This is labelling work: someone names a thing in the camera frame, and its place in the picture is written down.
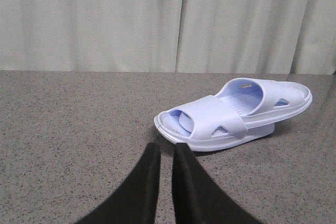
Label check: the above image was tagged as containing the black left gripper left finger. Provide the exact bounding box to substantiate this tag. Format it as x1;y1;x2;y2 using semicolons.
77;143;161;223

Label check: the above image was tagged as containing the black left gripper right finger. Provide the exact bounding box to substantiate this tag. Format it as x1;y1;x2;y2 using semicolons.
172;143;259;223

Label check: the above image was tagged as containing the light blue slipper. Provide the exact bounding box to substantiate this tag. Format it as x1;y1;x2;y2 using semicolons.
154;95;275;152
213;78;312;128

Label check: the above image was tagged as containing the pale grey-green curtain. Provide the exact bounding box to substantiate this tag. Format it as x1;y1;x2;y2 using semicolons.
1;0;335;74

